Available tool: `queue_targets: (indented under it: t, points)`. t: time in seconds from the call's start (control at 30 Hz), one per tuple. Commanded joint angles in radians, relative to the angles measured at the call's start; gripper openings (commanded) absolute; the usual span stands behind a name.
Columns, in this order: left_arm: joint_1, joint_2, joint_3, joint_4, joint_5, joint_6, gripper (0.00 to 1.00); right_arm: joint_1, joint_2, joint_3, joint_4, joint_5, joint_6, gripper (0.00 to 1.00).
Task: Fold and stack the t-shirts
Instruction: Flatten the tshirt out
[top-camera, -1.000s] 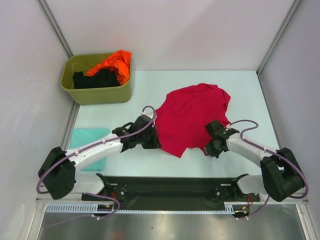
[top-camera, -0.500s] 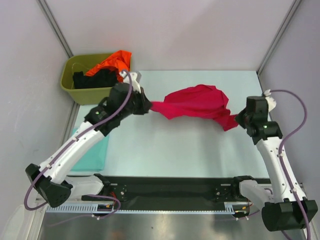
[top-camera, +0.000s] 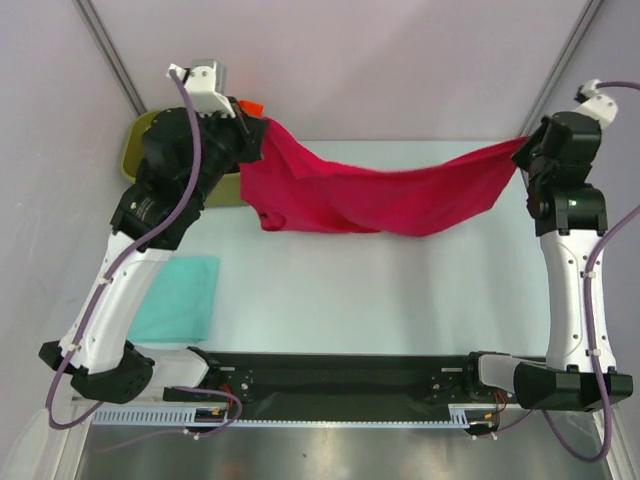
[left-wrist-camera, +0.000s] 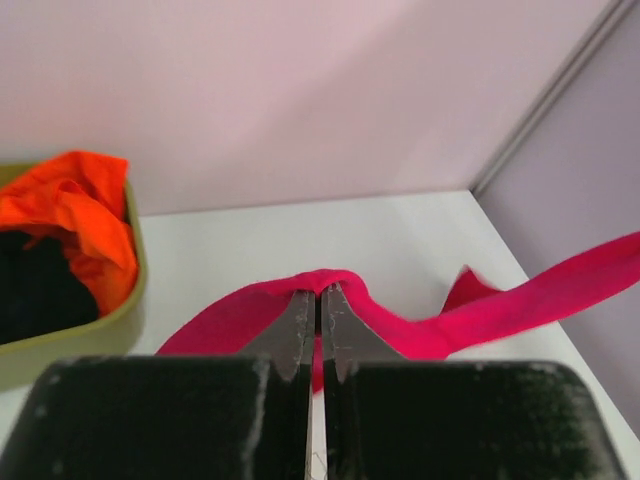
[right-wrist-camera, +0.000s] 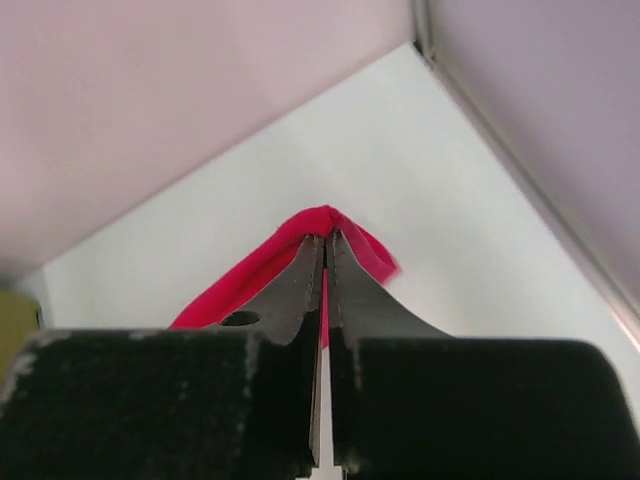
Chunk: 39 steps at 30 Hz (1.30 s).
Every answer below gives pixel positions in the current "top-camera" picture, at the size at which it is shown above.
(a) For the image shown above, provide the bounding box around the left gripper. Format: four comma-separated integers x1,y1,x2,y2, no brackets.
185,96,267,204

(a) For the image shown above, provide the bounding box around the magenta red t shirt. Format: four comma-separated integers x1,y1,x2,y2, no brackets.
240,120,525,237

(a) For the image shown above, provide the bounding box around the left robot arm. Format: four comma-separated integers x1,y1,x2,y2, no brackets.
39,108,267,404

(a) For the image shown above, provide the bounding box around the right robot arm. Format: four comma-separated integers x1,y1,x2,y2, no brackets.
461,111,634,412

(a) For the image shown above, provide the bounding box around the orange t shirt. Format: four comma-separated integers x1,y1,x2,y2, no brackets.
238,100,264,118

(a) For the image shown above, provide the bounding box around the olive green plastic bin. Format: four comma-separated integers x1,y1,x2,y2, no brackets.
120,110,247,208

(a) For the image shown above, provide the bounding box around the folded teal t shirt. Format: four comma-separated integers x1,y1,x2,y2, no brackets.
128,256,220,344

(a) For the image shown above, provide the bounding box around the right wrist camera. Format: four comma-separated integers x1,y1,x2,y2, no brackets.
573,79,619,131

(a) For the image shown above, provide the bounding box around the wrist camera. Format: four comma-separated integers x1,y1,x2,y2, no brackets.
573,79,619,131
166,59,236,118

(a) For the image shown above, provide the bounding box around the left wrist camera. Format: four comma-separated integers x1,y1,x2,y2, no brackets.
166,59,236,118

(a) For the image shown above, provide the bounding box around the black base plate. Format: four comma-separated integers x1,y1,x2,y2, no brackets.
163,352,516,423

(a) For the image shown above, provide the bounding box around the slotted cable duct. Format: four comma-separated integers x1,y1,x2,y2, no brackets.
92,405,236,426

